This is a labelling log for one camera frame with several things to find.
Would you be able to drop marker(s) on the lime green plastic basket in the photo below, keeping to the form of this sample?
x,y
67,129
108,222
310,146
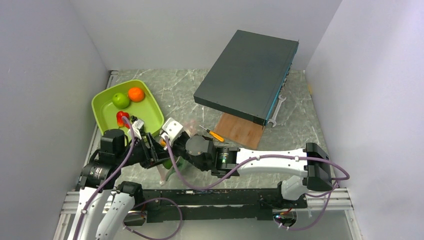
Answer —
x,y
147,110

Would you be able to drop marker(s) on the brown wooden board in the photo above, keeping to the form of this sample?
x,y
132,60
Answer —
x,y
239,130

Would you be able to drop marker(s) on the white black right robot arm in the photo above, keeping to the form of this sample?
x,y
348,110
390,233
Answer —
x,y
308,167

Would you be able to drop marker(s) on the green toy apple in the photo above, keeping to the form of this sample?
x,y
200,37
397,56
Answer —
x,y
120,100

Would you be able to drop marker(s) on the orange toy fruit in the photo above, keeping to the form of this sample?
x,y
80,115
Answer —
x,y
136,94

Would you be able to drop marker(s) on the black toy grapes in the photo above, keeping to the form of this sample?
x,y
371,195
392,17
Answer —
x,y
133,118

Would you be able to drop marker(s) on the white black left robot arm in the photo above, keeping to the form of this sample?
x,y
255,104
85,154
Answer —
x,y
103,206

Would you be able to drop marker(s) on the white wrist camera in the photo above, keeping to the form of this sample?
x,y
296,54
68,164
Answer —
x,y
138,127
172,129

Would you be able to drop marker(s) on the silver open end wrench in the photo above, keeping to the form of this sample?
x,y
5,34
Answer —
x,y
272,121

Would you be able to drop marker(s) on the dark rack server box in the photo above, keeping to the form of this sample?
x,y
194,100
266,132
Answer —
x,y
247,77

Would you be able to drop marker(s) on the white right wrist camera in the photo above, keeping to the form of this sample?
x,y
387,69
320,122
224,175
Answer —
x,y
172,129

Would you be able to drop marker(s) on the orange black screwdriver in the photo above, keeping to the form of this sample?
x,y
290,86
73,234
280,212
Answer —
x,y
213,134

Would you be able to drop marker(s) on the red toy pepper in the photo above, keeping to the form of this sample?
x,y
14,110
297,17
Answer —
x,y
119,119

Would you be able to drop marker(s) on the clear pink zip top bag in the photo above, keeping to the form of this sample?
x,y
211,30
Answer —
x,y
166,170

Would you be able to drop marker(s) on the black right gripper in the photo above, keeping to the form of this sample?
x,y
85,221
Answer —
x,y
174,145

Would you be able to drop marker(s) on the aluminium frame rail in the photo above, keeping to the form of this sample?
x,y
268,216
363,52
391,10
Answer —
x,y
339,201

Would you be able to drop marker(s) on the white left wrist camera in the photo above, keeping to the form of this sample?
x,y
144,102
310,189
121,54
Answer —
x,y
138,127

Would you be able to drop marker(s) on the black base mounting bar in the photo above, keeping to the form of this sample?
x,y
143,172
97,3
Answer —
x,y
215,204

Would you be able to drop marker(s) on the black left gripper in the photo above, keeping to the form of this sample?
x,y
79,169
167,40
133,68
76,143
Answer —
x,y
154,155

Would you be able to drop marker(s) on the orange green toy mango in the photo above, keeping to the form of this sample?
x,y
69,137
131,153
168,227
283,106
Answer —
x,y
162,143

